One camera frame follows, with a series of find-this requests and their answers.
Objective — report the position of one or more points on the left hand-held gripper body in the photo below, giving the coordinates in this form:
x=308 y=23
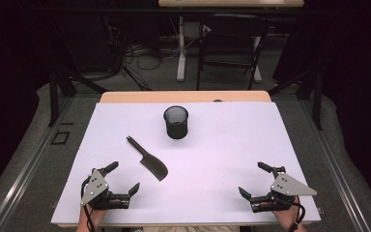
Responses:
x=94 y=188

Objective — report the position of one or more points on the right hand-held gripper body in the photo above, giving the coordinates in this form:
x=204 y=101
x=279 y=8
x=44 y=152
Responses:
x=288 y=187

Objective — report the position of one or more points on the black cleaver knife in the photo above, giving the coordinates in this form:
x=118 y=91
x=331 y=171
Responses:
x=153 y=166

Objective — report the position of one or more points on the black mesh cup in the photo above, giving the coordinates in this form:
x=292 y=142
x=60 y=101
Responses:
x=176 y=127

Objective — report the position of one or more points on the person's left hand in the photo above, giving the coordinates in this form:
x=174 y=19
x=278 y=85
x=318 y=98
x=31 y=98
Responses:
x=91 y=215

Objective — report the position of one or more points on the person's right hand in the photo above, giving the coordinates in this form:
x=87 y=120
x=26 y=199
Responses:
x=288 y=216

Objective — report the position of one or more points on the black metal stand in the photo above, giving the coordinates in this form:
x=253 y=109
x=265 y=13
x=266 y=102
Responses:
x=53 y=96
x=317 y=103

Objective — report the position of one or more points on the wooden table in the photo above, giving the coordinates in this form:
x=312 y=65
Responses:
x=174 y=96

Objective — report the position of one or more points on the white-legged wooden desk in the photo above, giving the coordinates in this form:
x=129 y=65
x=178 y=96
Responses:
x=181 y=58

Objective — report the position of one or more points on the black chair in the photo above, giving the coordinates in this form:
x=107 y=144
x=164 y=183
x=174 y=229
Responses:
x=232 y=38

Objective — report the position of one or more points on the white box under desk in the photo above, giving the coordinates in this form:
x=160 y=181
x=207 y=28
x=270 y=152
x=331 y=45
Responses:
x=194 y=30

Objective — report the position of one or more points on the aluminium floor rail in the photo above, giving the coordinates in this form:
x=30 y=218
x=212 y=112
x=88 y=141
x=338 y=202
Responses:
x=29 y=167
x=335 y=174

